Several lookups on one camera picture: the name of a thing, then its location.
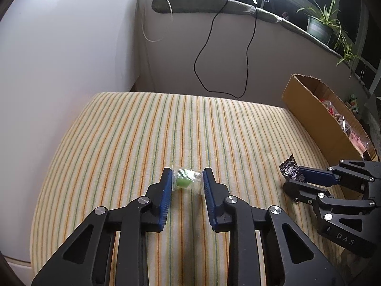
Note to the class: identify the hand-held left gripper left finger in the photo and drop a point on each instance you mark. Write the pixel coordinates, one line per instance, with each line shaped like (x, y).
(165, 196)

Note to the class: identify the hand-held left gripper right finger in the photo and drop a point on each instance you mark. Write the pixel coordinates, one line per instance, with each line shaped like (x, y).
(210, 196)

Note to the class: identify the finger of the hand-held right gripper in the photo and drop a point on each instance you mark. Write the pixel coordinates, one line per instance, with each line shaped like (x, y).
(318, 176)
(303, 192)

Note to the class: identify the small black snack packet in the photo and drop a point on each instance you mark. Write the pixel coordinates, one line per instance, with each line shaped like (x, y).
(290, 168)

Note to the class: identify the green jelly cup packet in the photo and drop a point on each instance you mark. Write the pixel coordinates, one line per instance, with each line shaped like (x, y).
(186, 178)

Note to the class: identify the clear pink printed packet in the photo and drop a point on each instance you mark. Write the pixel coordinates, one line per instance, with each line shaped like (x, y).
(358, 141)

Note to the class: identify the brown cardboard box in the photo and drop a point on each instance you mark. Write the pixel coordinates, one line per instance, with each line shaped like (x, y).
(309, 116)

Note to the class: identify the green printed bag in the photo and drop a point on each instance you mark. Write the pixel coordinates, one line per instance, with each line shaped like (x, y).
(353, 102)

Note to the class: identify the potted spider plant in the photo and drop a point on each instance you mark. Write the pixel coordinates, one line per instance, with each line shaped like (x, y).
(320, 29)

